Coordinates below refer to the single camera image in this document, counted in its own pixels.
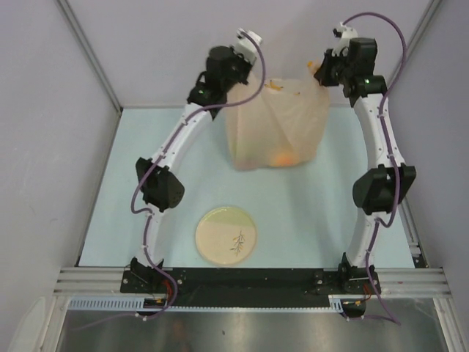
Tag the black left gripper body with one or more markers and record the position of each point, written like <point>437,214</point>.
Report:
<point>240,68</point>

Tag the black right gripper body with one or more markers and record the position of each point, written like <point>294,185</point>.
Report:
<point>336,69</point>

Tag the translucent peach plastic bag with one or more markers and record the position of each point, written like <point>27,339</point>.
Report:
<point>287,116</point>

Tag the orange yellow fake mango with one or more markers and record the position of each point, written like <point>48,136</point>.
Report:
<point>284,160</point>

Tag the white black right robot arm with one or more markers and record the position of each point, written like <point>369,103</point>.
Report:
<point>379,191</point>

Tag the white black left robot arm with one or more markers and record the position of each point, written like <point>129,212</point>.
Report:
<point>159,189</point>

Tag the round cream green plate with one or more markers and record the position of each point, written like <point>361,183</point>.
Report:
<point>226,236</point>

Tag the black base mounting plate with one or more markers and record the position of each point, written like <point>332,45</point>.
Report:
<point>258,288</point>

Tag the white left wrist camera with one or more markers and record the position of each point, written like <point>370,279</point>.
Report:
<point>247,42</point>

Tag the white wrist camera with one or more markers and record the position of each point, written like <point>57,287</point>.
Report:
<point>344,34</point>
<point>247,42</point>

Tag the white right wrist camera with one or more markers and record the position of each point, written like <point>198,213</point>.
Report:
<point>344,34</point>

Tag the white slotted cable duct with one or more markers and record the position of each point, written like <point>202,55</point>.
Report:
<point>224,304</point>

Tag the aluminium frame rail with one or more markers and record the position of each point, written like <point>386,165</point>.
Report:
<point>398,282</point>

